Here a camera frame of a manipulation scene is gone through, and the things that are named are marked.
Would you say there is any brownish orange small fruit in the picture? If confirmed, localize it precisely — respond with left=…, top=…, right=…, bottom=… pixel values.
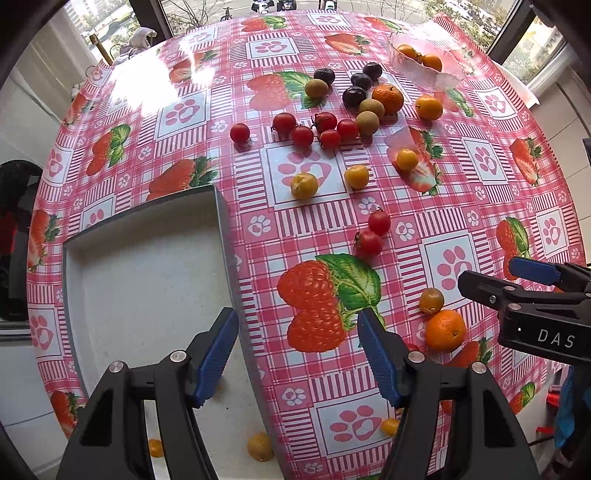
left=419, top=287, right=445, bottom=315

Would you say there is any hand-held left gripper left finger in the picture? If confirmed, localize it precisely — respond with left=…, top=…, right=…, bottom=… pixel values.
left=55, top=308, right=240, bottom=480

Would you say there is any strawberry print pink tablecloth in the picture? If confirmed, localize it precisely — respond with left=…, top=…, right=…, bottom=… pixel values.
left=25, top=8, right=587, bottom=480

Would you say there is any mandarin orange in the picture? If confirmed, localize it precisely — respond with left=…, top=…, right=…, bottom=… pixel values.
left=371, top=84, right=405, bottom=115
left=424, top=309, right=467, bottom=352

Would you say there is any white cloth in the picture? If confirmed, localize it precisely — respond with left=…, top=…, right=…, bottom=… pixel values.
left=120, top=27, right=158, bottom=55

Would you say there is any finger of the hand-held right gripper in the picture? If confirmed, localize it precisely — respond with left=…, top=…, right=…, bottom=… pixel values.
left=509, top=257, right=591, bottom=294
left=457, top=270, right=528, bottom=315

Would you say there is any white square tray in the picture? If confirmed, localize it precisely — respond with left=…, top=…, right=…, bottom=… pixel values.
left=62, top=185, right=282, bottom=480

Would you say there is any blue cloth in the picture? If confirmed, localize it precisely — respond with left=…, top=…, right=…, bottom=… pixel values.
left=553, top=364, right=591, bottom=451

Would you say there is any clear glass bowl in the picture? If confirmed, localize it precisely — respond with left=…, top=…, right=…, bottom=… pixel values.
left=386, top=19, right=468, bottom=89

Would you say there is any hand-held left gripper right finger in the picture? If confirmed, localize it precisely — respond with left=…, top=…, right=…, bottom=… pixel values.
left=357, top=308, right=541, bottom=480

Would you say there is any dark object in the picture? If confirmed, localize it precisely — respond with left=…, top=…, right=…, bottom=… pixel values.
left=0, top=159, right=45, bottom=322

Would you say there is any wooden stick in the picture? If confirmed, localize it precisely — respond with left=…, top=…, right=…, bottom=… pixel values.
left=89, top=33, right=115, bottom=64

